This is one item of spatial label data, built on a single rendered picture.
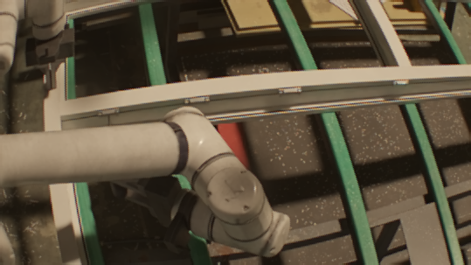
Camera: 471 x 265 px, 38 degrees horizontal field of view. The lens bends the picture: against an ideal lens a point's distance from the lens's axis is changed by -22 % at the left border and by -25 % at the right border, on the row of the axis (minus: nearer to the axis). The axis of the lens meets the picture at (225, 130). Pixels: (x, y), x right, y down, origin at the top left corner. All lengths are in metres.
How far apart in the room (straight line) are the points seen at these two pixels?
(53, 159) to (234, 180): 0.32
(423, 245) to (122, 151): 0.72
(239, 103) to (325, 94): 0.19
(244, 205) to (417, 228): 0.53
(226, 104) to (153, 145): 0.44
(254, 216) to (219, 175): 0.09
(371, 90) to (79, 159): 0.82
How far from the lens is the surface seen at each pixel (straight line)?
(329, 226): 1.70
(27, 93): 3.06
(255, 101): 1.78
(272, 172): 2.06
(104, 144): 1.29
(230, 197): 1.34
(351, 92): 1.83
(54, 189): 1.60
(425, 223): 1.72
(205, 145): 1.41
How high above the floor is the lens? 2.23
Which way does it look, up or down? 51 degrees down
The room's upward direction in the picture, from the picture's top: 5 degrees clockwise
